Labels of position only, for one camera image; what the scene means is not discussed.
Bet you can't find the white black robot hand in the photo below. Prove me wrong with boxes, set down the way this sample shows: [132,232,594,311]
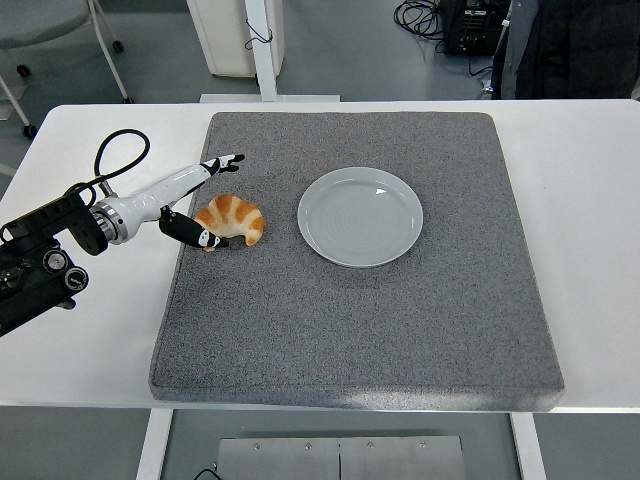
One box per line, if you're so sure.
[117,153,247,253]

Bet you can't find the golden croissant bread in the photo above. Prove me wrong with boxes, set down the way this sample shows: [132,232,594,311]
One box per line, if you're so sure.
[193,193,266,247]

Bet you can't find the round grey plate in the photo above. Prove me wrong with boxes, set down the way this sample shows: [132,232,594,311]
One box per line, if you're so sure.
[297,166,425,270]

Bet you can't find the grey metal plate with screws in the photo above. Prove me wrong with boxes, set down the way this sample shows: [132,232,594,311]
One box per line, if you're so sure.
[215,435,467,480]

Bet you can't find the white column with foot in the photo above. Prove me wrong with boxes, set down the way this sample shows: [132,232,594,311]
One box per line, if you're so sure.
[199,0,342,105]

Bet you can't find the white cabinet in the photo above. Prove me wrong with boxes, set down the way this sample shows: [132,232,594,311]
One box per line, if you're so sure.
[186,0,286,79]

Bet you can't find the grey felt mat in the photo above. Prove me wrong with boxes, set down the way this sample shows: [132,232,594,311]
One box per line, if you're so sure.
[148,110,567,414]

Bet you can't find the white table leg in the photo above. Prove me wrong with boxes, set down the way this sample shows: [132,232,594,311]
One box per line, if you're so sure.
[509,412,549,480]
[134,408,175,480]

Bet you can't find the black equipment box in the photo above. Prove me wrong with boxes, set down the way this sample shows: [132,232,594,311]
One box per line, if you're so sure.
[442,0,514,57]

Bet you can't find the thin black hanging cable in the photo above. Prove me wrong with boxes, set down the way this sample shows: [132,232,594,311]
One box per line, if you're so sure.
[244,17,275,51]

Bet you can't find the grey chair with white frame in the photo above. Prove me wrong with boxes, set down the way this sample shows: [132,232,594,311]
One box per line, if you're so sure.
[0,0,137,139]

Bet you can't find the coiled black cables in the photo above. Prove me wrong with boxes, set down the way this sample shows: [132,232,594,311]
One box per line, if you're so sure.
[393,0,447,42]

